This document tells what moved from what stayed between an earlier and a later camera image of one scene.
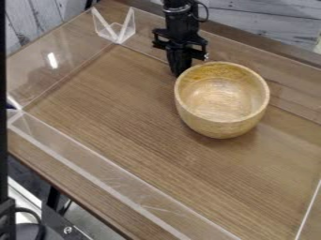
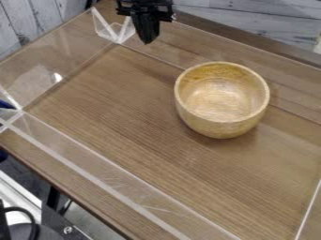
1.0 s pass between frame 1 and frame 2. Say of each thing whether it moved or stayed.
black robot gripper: moved
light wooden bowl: stayed
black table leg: stayed
